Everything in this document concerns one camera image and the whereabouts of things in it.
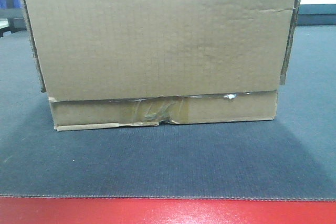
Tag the dark grey conveyor belt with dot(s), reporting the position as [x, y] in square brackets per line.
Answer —
[291, 157]

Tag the red conveyor edge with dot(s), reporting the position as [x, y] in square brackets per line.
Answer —
[81, 210]

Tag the brown cardboard carton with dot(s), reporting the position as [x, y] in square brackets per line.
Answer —
[115, 63]

